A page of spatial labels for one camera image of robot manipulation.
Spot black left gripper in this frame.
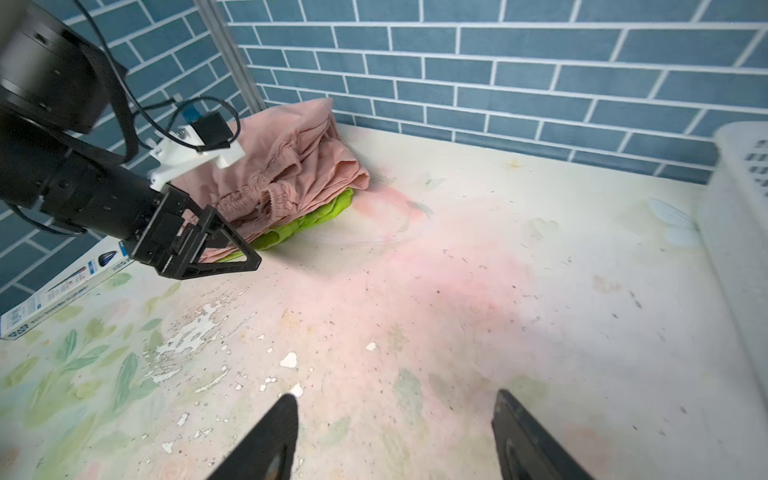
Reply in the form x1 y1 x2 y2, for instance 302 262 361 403
38 140 263 281

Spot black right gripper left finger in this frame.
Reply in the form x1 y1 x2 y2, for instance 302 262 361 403
208 394 299 480

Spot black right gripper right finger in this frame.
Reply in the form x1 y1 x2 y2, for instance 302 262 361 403
491 389 593 480

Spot pink shorts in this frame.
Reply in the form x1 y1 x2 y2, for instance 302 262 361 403
172 98 370 242

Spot lime green shorts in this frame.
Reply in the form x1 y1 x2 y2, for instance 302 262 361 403
210 185 354 251

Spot white plastic basket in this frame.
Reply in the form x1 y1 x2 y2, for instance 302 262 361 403
696 121 767 394

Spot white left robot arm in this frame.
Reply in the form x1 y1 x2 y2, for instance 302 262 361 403
1 1 261 280

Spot blue white pen box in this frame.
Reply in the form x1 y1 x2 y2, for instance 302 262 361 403
1 239 133 340

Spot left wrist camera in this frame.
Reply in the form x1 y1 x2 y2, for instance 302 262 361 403
148 112 245 192

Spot aluminium left corner post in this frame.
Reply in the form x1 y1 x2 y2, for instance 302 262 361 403
193 0 267 113

